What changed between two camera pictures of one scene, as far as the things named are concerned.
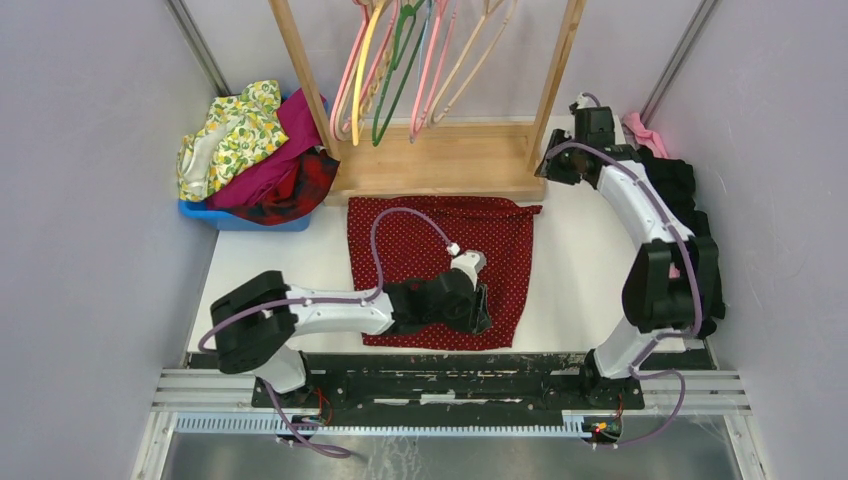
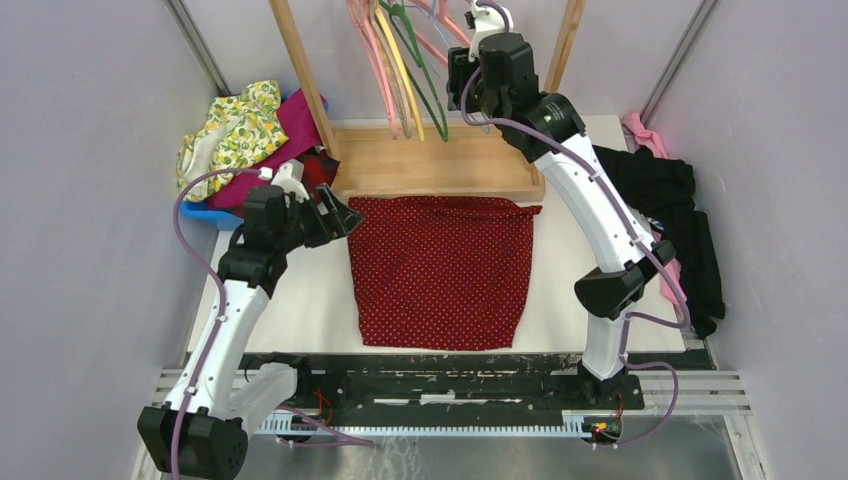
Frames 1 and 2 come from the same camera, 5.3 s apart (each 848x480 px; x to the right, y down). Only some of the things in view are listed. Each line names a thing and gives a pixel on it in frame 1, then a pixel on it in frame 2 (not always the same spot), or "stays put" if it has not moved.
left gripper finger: (482, 320) → (335, 219)
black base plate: (452, 384) stays put
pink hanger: (369, 75) → (361, 19)
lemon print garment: (240, 130) stays put
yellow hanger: (355, 136) → (396, 51)
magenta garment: (251, 184) stays put
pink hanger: (441, 6) → (442, 7)
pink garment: (644, 137) stays put
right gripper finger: (560, 167) → (459, 66)
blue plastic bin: (233, 220) stays put
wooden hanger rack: (435, 161) stays put
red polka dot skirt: (500, 229) stays put
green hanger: (405, 26) → (416, 67)
